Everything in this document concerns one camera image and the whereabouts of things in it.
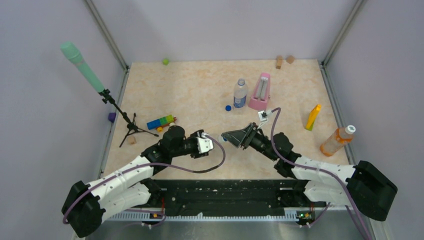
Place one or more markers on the clear bottle blue label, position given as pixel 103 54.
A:
pixel 240 93

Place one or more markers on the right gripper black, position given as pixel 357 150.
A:
pixel 244 136

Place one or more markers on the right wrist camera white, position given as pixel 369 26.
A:
pixel 264 117

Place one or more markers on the pink metronome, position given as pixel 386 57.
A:
pixel 261 93

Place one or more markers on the orange juice bottle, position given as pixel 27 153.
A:
pixel 340 138

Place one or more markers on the purple small block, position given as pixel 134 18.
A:
pixel 112 117

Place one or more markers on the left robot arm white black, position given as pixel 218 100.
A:
pixel 88 205

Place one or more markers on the wooden cube near tripod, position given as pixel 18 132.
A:
pixel 131 140

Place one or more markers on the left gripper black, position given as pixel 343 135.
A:
pixel 194 136

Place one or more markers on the black microphone tripod stand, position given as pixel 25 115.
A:
pixel 131 124

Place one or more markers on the green small cube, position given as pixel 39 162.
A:
pixel 165 61

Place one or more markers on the green microphone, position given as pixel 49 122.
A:
pixel 73 54

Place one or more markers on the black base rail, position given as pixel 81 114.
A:
pixel 228 198

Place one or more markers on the small wooden cube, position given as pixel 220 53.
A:
pixel 290 59

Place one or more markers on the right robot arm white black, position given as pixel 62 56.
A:
pixel 362 185

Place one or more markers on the toy brick car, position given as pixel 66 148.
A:
pixel 160 123

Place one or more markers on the tall wooden block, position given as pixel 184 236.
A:
pixel 279 62

